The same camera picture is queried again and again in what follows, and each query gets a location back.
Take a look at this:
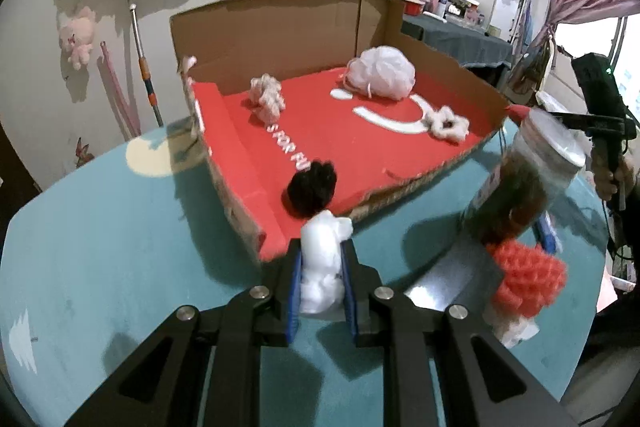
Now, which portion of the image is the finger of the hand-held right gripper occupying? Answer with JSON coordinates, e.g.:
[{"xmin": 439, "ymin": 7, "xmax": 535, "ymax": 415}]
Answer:
[{"xmin": 542, "ymin": 109, "xmax": 601, "ymax": 131}]

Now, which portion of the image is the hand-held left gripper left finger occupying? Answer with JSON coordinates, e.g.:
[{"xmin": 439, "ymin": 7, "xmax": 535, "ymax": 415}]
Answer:
[{"xmin": 65, "ymin": 239, "xmax": 303, "ymax": 427}]

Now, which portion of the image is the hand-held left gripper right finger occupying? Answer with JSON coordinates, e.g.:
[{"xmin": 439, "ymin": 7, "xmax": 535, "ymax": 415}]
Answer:
[{"xmin": 341, "ymin": 239, "xmax": 576, "ymax": 427}]

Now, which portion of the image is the white fluffy scrunchie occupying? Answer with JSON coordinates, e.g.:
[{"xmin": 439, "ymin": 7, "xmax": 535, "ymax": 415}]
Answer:
[{"xmin": 425, "ymin": 106, "xmax": 471, "ymax": 144}]

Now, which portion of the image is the red mesh bath pouf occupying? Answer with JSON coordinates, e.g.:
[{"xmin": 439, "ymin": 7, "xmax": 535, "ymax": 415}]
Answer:
[{"xmin": 485, "ymin": 239, "xmax": 568, "ymax": 320}]

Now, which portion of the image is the white tissue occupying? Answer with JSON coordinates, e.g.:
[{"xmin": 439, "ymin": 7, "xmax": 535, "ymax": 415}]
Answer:
[{"xmin": 487, "ymin": 307, "xmax": 541, "ymax": 349}]

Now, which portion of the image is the cardboard box red inside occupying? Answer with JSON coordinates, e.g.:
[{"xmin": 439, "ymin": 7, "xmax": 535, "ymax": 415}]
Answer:
[{"xmin": 170, "ymin": 0, "xmax": 511, "ymax": 264}]

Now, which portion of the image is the white mesh bath pouf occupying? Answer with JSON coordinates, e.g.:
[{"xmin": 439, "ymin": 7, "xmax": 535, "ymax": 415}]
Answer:
[{"xmin": 345, "ymin": 47, "xmax": 417, "ymax": 100}]

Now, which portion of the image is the cream knit scrunchie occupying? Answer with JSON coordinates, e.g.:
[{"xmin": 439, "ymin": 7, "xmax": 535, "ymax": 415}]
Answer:
[{"xmin": 250, "ymin": 74, "xmax": 287, "ymax": 124}]

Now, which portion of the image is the person's right hand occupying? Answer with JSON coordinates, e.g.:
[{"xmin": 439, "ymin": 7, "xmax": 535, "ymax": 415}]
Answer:
[{"xmin": 592, "ymin": 147, "xmax": 640, "ymax": 208}]

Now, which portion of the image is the large glass jar metal lid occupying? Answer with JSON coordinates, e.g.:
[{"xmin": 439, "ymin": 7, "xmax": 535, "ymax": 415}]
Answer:
[{"xmin": 460, "ymin": 109, "xmax": 587, "ymax": 245}]

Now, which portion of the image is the blue packet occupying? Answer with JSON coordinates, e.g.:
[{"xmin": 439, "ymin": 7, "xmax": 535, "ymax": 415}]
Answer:
[{"xmin": 532, "ymin": 212, "xmax": 561, "ymax": 255}]

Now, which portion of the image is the table with dark grey cloth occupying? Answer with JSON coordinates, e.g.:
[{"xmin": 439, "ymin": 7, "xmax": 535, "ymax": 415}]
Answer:
[{"xmin": 400, "ymin": 14, "xmax": 516, "ymax": 70}]

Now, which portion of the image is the pink rod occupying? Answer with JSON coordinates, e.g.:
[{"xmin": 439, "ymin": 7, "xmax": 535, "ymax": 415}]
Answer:
[{"xmin": 97, "ymin": 41, "xmax": 141, "ymax": 140}]

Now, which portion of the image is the pink bunny plush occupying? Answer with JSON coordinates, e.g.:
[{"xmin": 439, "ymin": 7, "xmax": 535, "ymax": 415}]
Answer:
[{"xmin": 57, "ymin": 6, "xmax": 97, "ymax": 72}]

